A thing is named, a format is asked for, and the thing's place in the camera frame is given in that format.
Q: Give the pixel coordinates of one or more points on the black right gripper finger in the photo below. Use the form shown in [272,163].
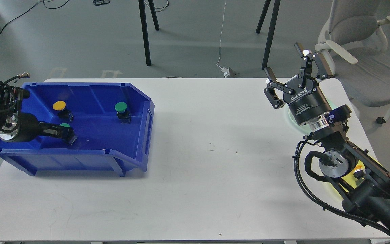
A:
[308,59]
[288,89]

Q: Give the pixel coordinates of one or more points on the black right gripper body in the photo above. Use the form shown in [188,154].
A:
[310,90]

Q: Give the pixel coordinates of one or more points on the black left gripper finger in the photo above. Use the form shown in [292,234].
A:
[49,126]
[51,133]

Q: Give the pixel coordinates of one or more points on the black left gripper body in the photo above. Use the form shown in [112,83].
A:
[27,128]

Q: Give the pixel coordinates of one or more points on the yellow push button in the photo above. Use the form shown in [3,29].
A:
[62,111]
[359,172]

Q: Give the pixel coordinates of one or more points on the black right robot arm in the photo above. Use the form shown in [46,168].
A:
[363,183]

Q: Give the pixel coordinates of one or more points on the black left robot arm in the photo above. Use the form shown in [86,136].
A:
[11,99]

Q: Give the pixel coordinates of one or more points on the light green plate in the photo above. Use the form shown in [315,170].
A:
[289,113]

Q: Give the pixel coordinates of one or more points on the yellow plate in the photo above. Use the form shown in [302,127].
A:
[349,178]

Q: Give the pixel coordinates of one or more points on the blue plastic bin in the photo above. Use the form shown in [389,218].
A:
[103,143]

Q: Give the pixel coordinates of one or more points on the grey office chair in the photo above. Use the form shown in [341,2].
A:
[354,45]

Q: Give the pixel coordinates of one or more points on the black tripod right legs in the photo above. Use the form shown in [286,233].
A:
[272,26]

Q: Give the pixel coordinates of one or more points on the black tripod legs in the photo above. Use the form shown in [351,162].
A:
[272,26]
[143,19]

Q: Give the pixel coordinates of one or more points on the black tripod left legs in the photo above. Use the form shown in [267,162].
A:
[143,19]

